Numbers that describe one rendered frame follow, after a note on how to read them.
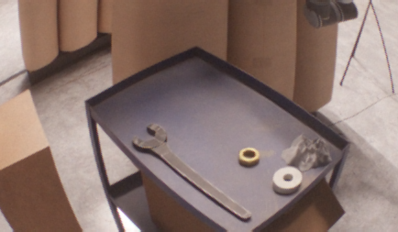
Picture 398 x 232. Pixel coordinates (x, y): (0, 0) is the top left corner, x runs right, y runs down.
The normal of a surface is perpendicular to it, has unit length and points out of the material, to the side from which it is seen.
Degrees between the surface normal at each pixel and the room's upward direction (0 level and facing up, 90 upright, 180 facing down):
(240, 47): 90
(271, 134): 0
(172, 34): 90
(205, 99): 0
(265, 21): 90
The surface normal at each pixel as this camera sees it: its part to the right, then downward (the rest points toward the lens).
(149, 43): -0.18, 0.59
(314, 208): 0.31, -0.52
